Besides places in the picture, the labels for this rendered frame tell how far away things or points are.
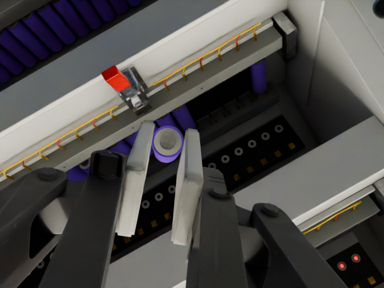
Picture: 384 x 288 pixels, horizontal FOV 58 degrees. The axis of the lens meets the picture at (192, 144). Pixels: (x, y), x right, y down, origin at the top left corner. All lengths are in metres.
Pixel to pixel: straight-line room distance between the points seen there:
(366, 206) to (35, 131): 0.34
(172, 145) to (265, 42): 0.21
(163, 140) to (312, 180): 0.17
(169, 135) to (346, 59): 0.20
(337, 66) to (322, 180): 0.11
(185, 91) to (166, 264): 0.17
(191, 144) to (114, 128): 0.20
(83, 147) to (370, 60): 0.28
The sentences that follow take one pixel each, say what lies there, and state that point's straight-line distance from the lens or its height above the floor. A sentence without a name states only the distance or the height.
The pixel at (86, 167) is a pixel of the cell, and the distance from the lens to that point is 0.41.
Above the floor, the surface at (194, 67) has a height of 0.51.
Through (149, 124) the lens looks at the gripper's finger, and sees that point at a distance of 0.19.
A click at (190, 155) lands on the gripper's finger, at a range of 0.15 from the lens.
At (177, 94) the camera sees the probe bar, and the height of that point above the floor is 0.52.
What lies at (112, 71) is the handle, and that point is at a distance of 0.26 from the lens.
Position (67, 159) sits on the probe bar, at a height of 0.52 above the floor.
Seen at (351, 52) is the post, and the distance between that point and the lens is 0.34.
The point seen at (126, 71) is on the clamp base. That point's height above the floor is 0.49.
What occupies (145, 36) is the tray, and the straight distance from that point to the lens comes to 0.33.
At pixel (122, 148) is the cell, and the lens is 0.40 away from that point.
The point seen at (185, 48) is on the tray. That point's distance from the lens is 0.34.
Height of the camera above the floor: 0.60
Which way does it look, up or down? 5 degrees down
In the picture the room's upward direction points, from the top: 150 degrees clockwise
